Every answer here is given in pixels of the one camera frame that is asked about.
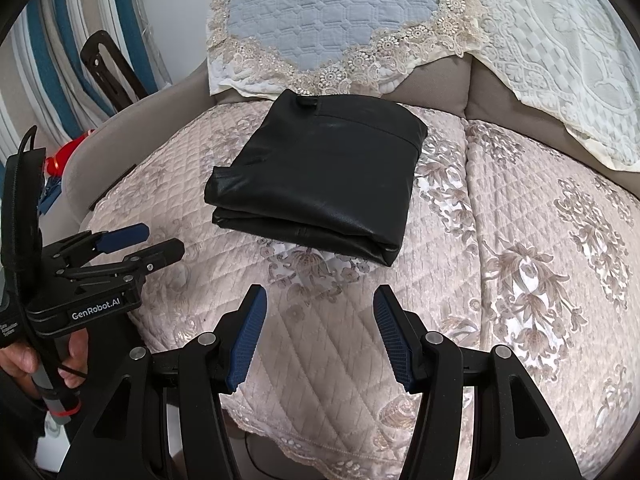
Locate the black folding stand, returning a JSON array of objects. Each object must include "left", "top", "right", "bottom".
[{"left": 80, "top": 30, "right": 151, "bottom": 118}]

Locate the blue plastic toy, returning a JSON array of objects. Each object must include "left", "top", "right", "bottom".
[{"left": 40, "top": 180, "right": 63, "bottom": 216}]

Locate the black leather jacket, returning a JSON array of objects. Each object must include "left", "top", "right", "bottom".
[{"left": 204, "top": 87, "right": 428, "bottom": 267}]

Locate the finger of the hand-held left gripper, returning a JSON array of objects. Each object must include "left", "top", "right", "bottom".
[
  {"left": 75, "top": 223, "right": 151, "bottom": 261},
  {"left": 117, "top": 239, "right": 186, "bottom": 276}
]

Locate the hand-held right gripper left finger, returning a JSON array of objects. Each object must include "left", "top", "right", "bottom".
[{"left": 60, "top": 284, "right": 268, "bottom": 480}]

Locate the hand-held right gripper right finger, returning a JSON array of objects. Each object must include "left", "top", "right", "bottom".
[{"left": 372, "top": 284, "right": 583, "bottom": 480}]

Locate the red toy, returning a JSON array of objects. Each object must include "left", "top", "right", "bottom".
[{"left": 42, "top": 130, "right": 96, "bottom": 181}]

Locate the grey sofa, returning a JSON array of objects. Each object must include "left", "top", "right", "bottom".
[{"left": 60, "top": 55, "right": 631, "bottom": 216}]

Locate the person's left hand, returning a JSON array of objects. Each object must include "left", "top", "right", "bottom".
[{"left": 0, "top": 330, "right": 92, "bottom": 401}]

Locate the blue lace-trimmed sofa cover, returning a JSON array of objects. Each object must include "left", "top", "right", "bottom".
[{"left": 206, "top": 0, "right": 483, "bottom": 98}]

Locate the blue white striped panel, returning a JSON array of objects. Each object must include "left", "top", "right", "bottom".
[{"left": 0, "top": 0, "right": 176, "bottom": 151}]

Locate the pink quilted sofa cover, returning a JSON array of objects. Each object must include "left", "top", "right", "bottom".
[{"left": 90, "top": 102, "right": 640, "bottom": 480}]

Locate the white lace sofa cover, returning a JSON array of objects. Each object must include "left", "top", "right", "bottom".
[{"left": 465, "top": 0, "right": 640, "bottom": 173}]

